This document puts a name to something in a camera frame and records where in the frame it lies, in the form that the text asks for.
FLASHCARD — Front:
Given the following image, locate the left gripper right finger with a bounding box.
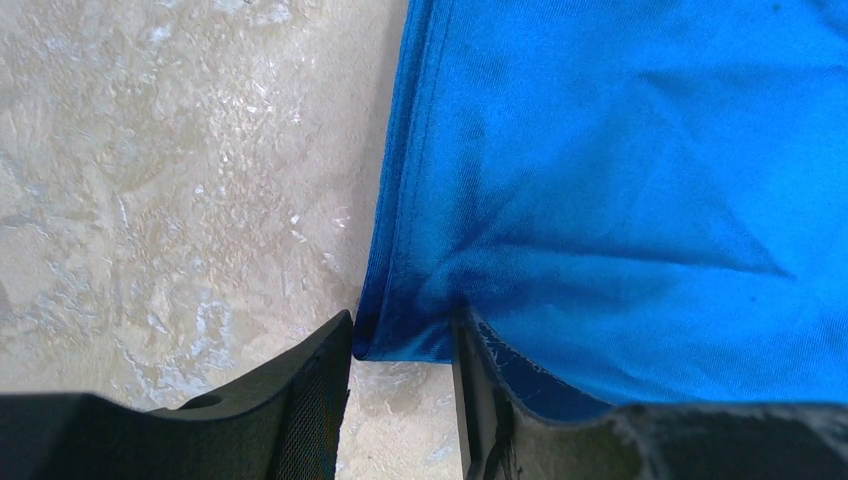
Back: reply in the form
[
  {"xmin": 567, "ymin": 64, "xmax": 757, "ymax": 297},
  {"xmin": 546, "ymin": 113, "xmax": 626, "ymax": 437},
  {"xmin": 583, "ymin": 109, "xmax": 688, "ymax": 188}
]
[{"xmin": 451, "ymin": 308, "xmax": 847, "ymax": 479}]

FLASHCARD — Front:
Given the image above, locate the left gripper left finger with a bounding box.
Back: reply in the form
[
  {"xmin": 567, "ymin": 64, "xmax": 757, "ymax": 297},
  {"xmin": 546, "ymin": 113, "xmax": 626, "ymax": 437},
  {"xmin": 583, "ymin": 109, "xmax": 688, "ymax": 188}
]
[{"xmin": 1, "ymin": 311, "xmax": 353, "ymax": 479}]

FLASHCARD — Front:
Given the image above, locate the blue cloth napkin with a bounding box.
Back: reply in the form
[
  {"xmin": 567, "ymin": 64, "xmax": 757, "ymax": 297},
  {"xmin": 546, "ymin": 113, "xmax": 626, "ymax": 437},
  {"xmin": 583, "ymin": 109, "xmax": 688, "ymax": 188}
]
[{"xmin": 353, "ymin": 1, "xmax": 847, "ymax": 404}]

